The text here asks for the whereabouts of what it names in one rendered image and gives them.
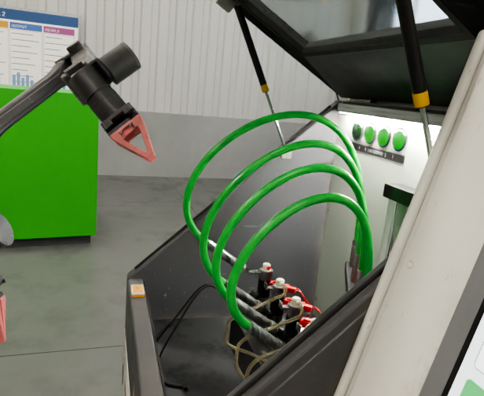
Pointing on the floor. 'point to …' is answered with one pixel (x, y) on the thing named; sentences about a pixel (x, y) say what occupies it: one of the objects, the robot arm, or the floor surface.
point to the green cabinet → (42, 168)
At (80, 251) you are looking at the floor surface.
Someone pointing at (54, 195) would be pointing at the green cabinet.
